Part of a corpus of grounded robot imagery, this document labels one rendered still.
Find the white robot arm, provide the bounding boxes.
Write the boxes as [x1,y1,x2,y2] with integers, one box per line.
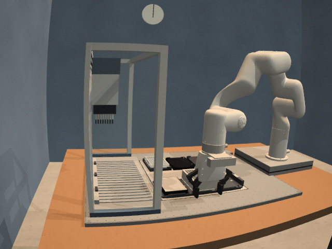
[202,51,306,168]

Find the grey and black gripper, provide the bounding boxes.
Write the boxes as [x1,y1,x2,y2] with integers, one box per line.
[186,150,232,198]

